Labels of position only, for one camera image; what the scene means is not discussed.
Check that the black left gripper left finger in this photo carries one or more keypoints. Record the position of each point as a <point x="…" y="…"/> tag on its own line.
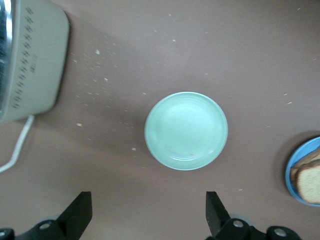
<point x="75" y="217"/>

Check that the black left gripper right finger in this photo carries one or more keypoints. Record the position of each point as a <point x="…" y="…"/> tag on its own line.
<point x="220" y="220"/>

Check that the blue round plate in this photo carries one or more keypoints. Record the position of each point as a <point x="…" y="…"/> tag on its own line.
<point x="291" y="162"/>

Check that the mint green round plate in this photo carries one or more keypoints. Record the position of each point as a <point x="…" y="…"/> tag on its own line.
<point x="186" y="131"/>

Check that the beige chrome-topped toaster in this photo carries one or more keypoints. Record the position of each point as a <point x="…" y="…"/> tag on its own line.
<point x="37" y="62"/>

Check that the brown table cover mat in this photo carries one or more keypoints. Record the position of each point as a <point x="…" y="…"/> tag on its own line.
<point x="162" y="50"/>

